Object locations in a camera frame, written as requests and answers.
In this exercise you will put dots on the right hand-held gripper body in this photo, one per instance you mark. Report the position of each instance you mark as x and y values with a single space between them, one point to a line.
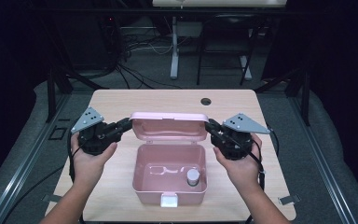
239 124

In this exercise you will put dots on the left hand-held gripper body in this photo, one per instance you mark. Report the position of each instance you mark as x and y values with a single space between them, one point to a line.
96 137

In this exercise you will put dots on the pink plastic medicine box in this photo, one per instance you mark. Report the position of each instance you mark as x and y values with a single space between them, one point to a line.
171 130

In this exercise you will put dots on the small white green bottle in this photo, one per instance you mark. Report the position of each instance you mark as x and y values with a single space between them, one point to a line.
193 177

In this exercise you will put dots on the person's left hand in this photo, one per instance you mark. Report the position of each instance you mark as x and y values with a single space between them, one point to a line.
88 168

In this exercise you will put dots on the person's right hand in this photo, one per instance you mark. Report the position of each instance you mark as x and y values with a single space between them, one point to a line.
245 172

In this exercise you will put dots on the black metal stand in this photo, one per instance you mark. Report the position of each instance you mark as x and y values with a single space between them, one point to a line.
306 96
51 93

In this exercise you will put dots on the grey tape strip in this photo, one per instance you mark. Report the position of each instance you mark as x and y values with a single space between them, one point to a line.
52 198
289 199

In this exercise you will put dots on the dark computer tower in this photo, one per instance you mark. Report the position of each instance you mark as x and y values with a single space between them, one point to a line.
110 40

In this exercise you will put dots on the white desk with legs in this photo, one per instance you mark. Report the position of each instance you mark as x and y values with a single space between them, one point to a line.
174 46

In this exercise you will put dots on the black chair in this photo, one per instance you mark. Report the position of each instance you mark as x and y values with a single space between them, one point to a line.
227 34

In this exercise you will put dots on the aluminium floor rail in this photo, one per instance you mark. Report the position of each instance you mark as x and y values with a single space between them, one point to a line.
21 168
320 161

